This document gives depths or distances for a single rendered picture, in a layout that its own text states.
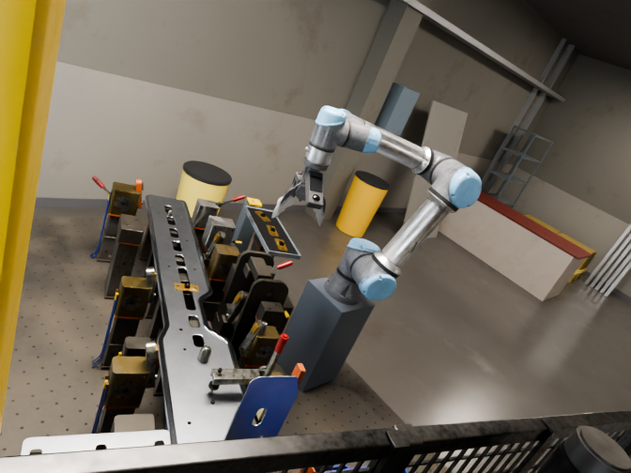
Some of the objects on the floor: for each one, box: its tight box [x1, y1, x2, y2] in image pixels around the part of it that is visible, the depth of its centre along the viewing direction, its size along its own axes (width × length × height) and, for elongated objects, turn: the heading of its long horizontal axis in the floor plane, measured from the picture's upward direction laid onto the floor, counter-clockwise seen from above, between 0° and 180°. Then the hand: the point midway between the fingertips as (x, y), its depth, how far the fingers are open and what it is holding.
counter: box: [439, 191, 593, 301], centre depth 666 cm, size 71×212×72 cm, turn 3°
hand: (296, 224), depth 136 cm, fingers open, 14 cm apart
